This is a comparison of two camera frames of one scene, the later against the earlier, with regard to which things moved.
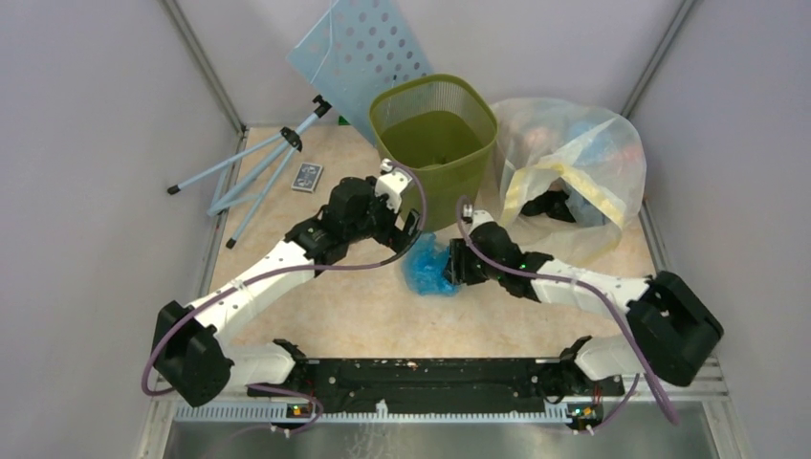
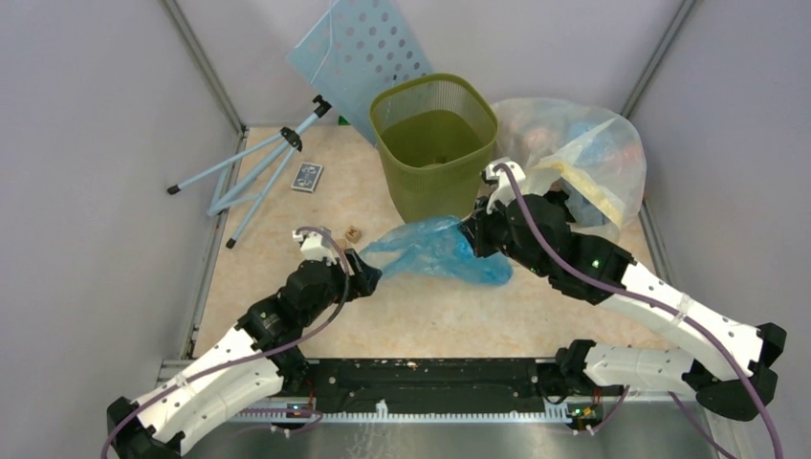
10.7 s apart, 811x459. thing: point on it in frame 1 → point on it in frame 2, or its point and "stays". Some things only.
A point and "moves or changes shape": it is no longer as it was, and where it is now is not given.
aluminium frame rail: x=711 y=388 stays
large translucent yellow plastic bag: x=571 y=178 stays
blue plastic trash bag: x=424 y=267 moves or changes shape
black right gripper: x=456 y=269 → x=477 y=226
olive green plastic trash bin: x=442 y=126 stays
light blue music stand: x=357 y=49 stays
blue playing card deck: x=307 y=177 stays
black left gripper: x=393 y=237 → x=358 y=285
